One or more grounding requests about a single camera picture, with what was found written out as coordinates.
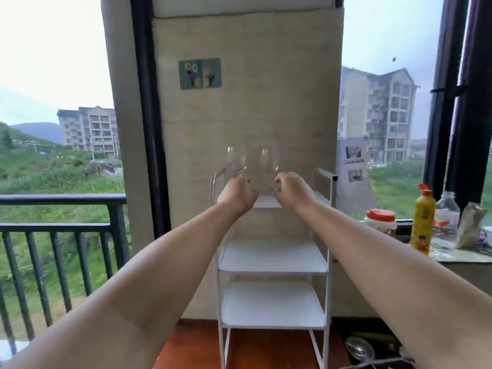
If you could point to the person's right hand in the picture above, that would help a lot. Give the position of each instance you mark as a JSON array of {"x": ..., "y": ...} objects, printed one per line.
[{"x": 295, "y": 190}]

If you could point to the person's left hand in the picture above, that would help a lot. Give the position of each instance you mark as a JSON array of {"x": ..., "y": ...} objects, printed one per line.
[{"x": 237, "y": 195}]

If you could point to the person's right fingers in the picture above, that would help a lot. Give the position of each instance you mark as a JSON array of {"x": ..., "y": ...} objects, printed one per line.
[{"x": 280, "y": 182}]

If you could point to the person's left fingers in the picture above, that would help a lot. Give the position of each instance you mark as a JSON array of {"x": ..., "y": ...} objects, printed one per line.
[{"x": 246, "y": 183}]

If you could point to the clear wine glass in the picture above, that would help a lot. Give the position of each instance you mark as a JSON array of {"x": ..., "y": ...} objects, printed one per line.
[
  {"x": 269, "y": 165},
  {"x": 235, "y": 161}
]

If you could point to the person's right forearm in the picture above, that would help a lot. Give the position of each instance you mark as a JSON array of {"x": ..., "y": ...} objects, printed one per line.
[{"x": 399, "y": 284}]

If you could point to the person's left forearm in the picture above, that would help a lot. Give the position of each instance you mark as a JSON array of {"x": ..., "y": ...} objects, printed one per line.
[{"x": 127, "y": 295}]

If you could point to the white paper with photos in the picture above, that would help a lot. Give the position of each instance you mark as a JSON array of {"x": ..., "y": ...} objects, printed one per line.
[{"x": 353, "y": 161}]

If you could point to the white metal shelf rack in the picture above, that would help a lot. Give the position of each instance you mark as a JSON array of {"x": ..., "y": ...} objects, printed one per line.
[{"x": 272, "y": 265}]

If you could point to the white jar with red lid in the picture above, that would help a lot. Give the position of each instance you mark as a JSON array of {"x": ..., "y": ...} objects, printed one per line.
[{"x": 380, "y": 222}]

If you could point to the yellow bottle with red cap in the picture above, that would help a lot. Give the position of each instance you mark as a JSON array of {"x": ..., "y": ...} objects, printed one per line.
[{"x": 422, "y": 220}]

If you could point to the clear plastic bottle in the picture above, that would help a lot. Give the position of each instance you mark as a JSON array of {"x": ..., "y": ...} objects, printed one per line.
[{"x": 446, "y": 224}]

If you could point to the metal ladle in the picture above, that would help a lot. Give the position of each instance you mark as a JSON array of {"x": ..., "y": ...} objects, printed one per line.
[{"x": 358, "y": 349}]

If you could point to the beige crumpled bag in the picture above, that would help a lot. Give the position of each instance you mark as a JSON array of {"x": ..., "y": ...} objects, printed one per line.
[{"x": 469, "y": 226}]

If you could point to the black balcony railing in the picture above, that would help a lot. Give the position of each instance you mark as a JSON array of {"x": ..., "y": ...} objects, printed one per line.
[{"x": 57, "y": 257}]

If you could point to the teal cartoon wall sticker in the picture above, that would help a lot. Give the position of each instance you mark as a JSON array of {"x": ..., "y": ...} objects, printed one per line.
[{"x": 200, "y": 74}]

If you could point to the black window frame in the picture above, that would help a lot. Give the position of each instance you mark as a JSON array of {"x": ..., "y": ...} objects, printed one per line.
[{"x": 457, "y": 111}]

